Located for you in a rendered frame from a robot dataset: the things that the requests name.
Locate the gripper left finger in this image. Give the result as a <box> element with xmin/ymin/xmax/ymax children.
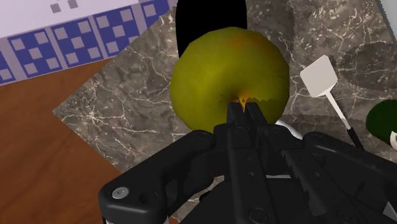
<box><xmin>98</xmin><ymin>101</ymin><xmax>277</xmax><ymax>224</ymax></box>

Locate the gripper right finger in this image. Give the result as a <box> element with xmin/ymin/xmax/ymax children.
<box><xmin>246</xmin><ymin>101</ymin><xmax>397</xmax><ymax>224</ymax></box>

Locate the dark green round object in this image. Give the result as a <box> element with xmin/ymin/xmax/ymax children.
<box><xmin>365</xmin><ymin>99</ymin><xmax>397</xmax><ymax>147</ymax></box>

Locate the yellow-green apple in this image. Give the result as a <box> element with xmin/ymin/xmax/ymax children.
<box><xmin>169</xmin><ymin>26</ymin><xmax>291</xmax><ymax>134</ymax></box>

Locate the white spatula with black handle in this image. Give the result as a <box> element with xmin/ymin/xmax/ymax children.
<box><xmin>299</xmin><ymin>55</ymin><xmax>365</xmax><ymax>150</ymax></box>

